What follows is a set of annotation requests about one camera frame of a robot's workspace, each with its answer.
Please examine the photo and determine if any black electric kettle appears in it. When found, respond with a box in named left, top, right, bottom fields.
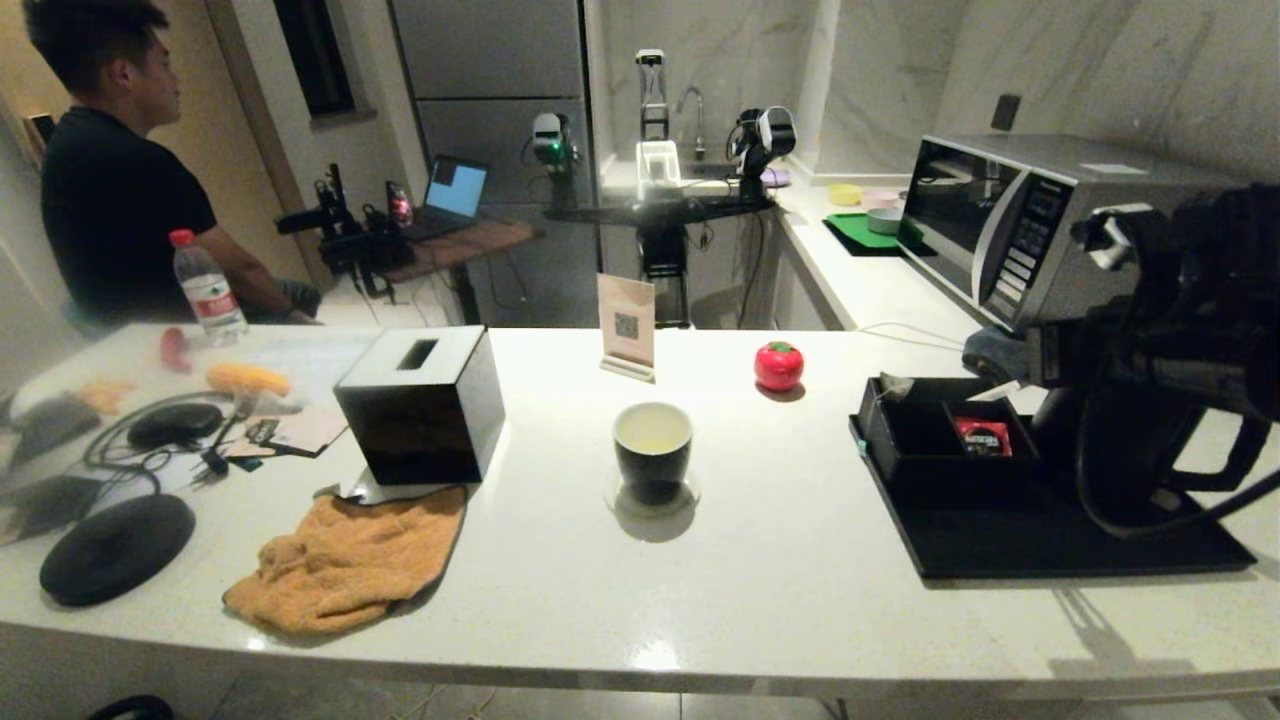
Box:
left=1030, top=380, right=1273, bottom=526

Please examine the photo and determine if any tea bag with string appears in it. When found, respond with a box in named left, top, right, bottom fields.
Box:
left=858, top=371, right=914, bottom=457

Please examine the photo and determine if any dark grey cloth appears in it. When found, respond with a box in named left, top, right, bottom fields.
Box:
left=963, top=328, right=1033, bottom=384

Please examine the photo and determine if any red coffee sachet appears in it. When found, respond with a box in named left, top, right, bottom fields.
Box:
left=952, top=416, right=1014, bottom=459

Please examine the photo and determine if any silver microwave oven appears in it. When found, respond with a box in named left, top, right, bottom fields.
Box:
left=898, top=133, right=1251, bottom=337

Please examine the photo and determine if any large black tray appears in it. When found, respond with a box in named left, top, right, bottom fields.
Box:
left=849, top=412, right=1259, bottom=581

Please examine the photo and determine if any black compartment box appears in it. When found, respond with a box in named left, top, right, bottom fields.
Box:
left=857, top=376, right=1041, bottom=501

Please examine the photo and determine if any green mat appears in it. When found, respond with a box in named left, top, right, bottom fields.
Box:
left=828, top=213, right=906, bottom=249

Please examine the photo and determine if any green tray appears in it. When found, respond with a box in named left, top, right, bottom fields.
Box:
left=822, top=212, right=936, bottom=259

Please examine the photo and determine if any white kitchen cabinet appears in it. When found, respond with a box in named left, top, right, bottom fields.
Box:
left=772, top=215, right=853, bottom=331

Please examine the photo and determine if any red tomato toy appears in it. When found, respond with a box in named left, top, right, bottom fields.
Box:
left=754, top=341, right=806, bottom=393

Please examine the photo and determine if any black mug white inside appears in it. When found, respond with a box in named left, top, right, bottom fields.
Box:
left=612, top=402, right=695, bottom=506

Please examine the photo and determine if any beige QR code sign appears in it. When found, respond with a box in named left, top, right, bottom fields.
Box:
left=597, top=273, right=658, bottom=385

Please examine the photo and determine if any chrome sink faucet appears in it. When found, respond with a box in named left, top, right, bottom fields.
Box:
left=676, top=87, right=707, bottom=162

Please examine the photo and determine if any tall clear blender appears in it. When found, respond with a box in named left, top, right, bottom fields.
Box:
left=635, top=49, right=669, bottom=142

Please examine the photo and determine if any grey device green light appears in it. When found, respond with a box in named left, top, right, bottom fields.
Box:
left=530, top=113, right=581, bottom=210

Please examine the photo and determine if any brown wooden desk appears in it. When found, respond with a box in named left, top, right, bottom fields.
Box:
left=385, top=217, right=541, bottom=326

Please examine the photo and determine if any open black laptop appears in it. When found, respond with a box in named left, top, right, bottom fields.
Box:
left=410, top=155, right=491, bottom=243

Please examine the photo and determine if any grey refrigerator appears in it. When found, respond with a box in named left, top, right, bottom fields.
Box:
left=390, top=0, right=601, bottom=330

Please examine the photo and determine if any black tissue box white lid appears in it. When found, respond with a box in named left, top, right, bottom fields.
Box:
left=332, top=325, right=506, bottom=488

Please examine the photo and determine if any black teleoperation rig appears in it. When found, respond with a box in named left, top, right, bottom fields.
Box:
left=275, top=163, right=416, bottom=298

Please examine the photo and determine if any orange fluffy towel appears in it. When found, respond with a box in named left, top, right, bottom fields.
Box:
left=222, top=487, right=469, bottom=637

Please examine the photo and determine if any brown paper packet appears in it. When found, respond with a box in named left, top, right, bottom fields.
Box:
left=221, top=408, right=350, bottom=461

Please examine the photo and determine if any clear plastic wrapper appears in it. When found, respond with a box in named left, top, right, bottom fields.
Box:
left=234, top=388, right=305, bottom=419

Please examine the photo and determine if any dark window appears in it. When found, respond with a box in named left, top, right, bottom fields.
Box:
left=272, top=0, right=361, bottom=126

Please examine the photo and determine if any yellow corn cob toy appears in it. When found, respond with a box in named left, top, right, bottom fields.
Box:
left=205, top=363, right=293, bottom=399

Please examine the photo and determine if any clear water bottle red cap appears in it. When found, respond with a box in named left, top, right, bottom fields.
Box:
left=168, top=229, right=249, bottom=346

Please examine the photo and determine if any black power plug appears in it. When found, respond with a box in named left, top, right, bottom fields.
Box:
left=189, top=445, right=235, bottom=486

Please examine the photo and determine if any black computer mouse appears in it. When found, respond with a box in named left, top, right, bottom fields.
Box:
left=127, top=402, right=224, bottom=451

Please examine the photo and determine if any orange hand shaped toy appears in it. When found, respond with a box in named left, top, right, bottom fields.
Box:
left=74, top=380, right=135, bottom=416

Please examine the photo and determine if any man in black shirt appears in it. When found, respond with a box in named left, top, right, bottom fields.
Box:
left=20, top=0, right=326, bottom=331

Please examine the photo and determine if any round black kettle base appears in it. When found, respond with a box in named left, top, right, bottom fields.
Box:
left=39, top=493, right=197, bottom=608

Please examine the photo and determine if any dark grey blurry object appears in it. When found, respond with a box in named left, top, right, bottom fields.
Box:
left=9, top=395, right=100, bottom=466

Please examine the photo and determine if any dark flat device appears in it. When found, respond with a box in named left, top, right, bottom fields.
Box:
left=0, top=475, right=105, bottom=546

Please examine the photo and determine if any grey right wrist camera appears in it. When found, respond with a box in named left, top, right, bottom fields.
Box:
left=1072, top=204, right=1153, bottom=273

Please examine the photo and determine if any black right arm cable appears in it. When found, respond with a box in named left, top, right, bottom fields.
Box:
left=1075, top=390, right=1280, bottom=541

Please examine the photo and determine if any black white camera device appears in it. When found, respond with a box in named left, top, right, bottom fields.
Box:
left=730, top=105, right=798, bottom=200

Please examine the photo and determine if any black mouse cable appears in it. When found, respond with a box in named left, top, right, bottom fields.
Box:
left=84, top=392, right=235, bottom=496

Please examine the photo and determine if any black ring shaped part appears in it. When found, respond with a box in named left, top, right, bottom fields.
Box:
left=85, top=695, right=176, bottom=720

